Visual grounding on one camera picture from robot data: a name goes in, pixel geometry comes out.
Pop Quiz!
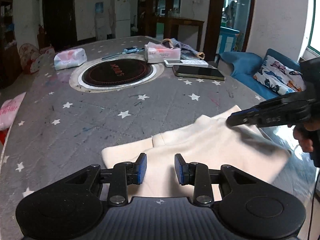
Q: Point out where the white refrigerator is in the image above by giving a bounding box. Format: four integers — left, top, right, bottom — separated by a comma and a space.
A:
114, 0, 131, 38

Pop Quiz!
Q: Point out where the blue knitted cloth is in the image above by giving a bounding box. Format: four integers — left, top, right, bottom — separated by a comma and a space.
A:
161, 38, 205, 60

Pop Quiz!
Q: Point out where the blue kids smartwatch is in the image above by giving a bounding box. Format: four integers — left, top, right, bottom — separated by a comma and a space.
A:
101, 47, 145, 61

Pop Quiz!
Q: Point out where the water dispenser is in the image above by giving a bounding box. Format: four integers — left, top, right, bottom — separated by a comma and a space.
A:
94, 2, 108, 41

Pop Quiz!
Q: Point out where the dark wooden shelf left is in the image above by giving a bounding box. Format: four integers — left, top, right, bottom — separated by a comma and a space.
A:
0, 0, 22, 89

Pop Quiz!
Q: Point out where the dark wooden display cabinet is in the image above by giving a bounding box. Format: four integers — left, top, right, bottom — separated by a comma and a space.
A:
137, 0, 181, 38

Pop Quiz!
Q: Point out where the white phone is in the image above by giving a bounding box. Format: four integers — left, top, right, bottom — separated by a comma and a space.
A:
164, 60, 184, 68

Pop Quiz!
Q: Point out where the butterfly print cushion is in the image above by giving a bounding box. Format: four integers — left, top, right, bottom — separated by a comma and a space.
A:
253, 55, 306, 95

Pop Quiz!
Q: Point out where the pink play tent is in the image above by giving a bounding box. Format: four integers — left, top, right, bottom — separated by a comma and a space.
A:
18, 43, 55, 74

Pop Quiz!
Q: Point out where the black tablet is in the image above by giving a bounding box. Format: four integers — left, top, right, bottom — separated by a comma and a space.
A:
172, 65, 225, 81

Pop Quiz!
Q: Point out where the pink pillow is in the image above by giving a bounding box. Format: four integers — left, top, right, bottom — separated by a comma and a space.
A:
0, 92, 26, 131

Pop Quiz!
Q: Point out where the white remote control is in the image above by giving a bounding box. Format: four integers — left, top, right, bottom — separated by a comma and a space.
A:
181, 60, 209, 68

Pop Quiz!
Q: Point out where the grey star tablecloth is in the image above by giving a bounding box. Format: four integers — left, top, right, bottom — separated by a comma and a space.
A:
0, 35, 318, 240

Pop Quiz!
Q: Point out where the person's right hand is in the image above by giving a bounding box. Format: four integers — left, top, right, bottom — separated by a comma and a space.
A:
292, 119, 320, 153

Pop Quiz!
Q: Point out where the blue sofa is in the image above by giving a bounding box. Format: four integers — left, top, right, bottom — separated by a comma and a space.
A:
221, 48, 301, 99

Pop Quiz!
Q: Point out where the round black induction cooker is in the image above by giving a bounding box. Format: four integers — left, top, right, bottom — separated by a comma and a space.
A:
69, 55, 165, 93

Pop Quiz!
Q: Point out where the cream white sweater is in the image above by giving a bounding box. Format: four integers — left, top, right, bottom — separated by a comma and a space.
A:
101, 105, 290, 197

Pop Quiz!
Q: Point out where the pink tissue box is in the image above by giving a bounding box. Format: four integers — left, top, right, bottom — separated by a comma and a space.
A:
144, 42, 181, 63

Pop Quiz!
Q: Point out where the dark wooden side table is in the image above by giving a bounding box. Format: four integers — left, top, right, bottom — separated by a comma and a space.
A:
162, 17, 204, 51

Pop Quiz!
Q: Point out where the white pink tissue pack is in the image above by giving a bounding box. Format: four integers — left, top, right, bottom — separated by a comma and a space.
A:
54, 48, 87, 71

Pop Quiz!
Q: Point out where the blue cabinet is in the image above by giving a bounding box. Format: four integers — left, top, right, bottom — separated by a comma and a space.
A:
216, 26, 240, 54

